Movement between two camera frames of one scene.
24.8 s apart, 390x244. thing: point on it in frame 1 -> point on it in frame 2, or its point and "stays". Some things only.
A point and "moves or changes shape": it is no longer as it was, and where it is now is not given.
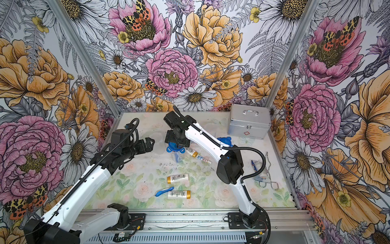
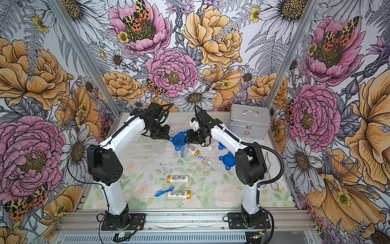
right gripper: x=169 y=138 -> x=191 y=139
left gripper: x=148 y=147 -> x=163 y=136
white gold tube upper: x=191 y=152 stays
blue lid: x=173 y=147 moves or changes shape
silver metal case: x=249 y=121 stays
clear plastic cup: x=177 y=156 moves or changes shape
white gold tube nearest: x=185 y=194 stays
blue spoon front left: x=163 y=191 stays
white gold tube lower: x=176 y=178 stays
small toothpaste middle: x=202 y=158 stays
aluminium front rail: x=294 y=226 stays
